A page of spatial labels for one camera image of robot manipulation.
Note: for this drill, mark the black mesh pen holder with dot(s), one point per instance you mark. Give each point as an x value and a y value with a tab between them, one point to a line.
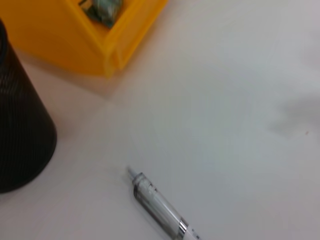
22	130

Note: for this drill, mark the green plastic wrapper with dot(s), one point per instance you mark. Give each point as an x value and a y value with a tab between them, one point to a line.
105	10

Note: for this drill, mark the yellow plastic bin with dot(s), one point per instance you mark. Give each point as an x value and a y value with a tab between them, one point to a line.
62	37

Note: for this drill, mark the white grey ballpoint pen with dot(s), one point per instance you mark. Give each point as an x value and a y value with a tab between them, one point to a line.
160	202

